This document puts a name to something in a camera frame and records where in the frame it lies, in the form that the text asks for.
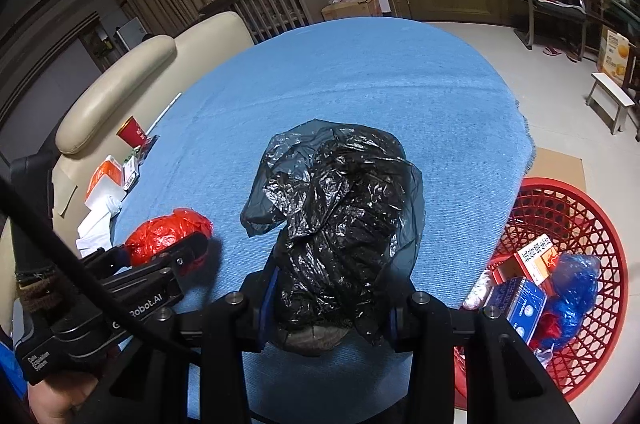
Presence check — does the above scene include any blue plastic bag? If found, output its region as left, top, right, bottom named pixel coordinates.
left=541, top=252, right=602, bottom=351

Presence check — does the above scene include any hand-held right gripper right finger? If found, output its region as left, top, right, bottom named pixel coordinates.
left=387, top=289, right=578, bottom=424

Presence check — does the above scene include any orange printed carton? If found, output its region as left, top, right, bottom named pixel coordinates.
left=597, top=25, right=632, bottom=86

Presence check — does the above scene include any white thin stick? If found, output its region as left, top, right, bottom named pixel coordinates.
left=149, top=93, right=182, bottom=131

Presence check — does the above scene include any blue tablecloth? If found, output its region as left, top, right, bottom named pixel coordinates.
left=107, top=17, right=537, bottom=424

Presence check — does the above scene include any white appliance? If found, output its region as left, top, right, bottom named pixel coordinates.
left=113, top=18, right=147, bottom=54

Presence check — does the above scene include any green and white small box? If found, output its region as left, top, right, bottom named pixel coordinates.
left=121, top=153, right=141, bottom=193

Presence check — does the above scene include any red wrapper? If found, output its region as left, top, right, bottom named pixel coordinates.
left=529, top=311, right=562, bottom=351

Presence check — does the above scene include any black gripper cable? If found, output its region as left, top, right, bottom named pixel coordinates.
left=0, top=177, right=203, bottom=355

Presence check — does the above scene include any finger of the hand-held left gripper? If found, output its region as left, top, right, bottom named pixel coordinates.
left=112, top=231, right=214, bottom=279
left=79, top=243, right=132, bottom=269

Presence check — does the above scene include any red paper cup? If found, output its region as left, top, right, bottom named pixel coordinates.
left=115, top=115, right=151, bottom=148

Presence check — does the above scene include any red plastic bag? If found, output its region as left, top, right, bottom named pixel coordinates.
left=124, top=207, right=214, bottom=268

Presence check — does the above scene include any blue cardboard box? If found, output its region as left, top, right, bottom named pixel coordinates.
left=482, top=276, right=547, bottom=346

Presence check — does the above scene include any white small stool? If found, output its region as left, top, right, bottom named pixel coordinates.
left=584, top=72, right=636, bottom=135

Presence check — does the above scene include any beige leather sofa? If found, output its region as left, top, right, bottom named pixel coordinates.
left=0, top=11, right=254, bottom=335

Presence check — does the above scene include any orange medicine box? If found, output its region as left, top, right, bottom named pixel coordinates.
left=509, top=236, right=559, bottom=286

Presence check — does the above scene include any red plastic mesh basket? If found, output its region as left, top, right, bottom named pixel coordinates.
left=452, top=177, right=629, bottom=403

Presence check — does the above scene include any black plastic bag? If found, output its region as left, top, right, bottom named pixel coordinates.
left=240, top=118, right=427, bottom=357

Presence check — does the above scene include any person's left hand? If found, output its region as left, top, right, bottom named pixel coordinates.
left=27, top=369, right=101, bottom=424

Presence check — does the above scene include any wooden crib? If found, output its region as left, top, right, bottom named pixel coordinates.
left=199, top=0, right=334, bottom=46

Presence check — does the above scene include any orange and white box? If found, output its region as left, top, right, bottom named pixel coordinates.
left=82, top=155, right=124, bottom=201

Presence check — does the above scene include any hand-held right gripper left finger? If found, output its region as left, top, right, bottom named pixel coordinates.
left=95, top=269, right=281, bottom=424

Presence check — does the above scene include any flat cardboard sheet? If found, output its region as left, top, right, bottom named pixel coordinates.
left=521, top=147, right=586, bottom=193

